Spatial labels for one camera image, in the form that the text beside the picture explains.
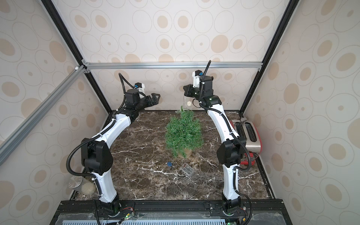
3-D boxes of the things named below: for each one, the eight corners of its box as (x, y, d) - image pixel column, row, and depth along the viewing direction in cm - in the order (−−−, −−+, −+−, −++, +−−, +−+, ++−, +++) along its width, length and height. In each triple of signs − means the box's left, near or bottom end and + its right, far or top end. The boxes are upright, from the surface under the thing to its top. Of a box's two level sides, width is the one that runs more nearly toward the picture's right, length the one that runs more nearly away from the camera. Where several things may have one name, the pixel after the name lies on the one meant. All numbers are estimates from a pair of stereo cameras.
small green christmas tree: (166, 155, 96) (160, 124, 70) (182, 139, 105) (182, 106, 79) (186, 170, 89) (187, 142, 64) (201, 151, 98) (207, 120, 72)
